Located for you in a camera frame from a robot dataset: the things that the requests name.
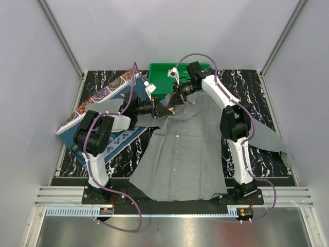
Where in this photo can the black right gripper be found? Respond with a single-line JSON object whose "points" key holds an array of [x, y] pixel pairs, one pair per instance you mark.
{"points": [[177, 99]]}

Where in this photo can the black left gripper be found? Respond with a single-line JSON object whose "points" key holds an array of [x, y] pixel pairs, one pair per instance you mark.
{"points": [[157, 109]]}

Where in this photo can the gold leaf brooch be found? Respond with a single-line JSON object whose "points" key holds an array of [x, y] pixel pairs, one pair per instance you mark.
{"points": [[172, 110]]}

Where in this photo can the grey button shirt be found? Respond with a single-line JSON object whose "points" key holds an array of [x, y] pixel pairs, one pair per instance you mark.
{"points": [[185, 149]]}

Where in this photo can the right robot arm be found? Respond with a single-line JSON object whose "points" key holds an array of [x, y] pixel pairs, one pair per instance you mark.
{"points": [[235, 124]]}

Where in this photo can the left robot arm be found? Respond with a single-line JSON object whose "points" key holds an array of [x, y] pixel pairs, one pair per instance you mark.
{"points": [[94, 132]]}

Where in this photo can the green plastic tray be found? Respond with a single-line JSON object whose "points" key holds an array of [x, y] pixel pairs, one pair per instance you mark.
{"points": [[158, 75]]}

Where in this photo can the colourful patterned table runner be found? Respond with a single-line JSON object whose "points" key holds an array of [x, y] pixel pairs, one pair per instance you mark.
{"points": [[99, 86]]}

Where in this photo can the blue patterned placemat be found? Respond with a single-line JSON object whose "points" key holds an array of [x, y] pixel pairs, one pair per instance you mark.
{"points": [[117, 142]]}

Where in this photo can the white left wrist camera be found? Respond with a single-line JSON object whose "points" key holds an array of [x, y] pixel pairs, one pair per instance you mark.
{"points": [[149, 88]]}

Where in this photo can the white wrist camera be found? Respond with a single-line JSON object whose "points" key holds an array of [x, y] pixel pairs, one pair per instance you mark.
{"points": [[173, 73], [149, 88]]}

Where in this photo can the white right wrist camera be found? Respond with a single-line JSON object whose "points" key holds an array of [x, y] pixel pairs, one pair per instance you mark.
{"points": [[173, 73]]}

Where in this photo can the left frame post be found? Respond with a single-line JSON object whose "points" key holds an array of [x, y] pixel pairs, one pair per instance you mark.
{"points": [[60, 36]]}

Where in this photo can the frame post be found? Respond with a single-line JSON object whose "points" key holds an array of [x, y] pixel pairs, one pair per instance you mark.
{"points": [[60, 36], [283, 36]]}

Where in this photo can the right frame post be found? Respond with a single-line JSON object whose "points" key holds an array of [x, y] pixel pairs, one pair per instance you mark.
{"points": [[283, 36]]}

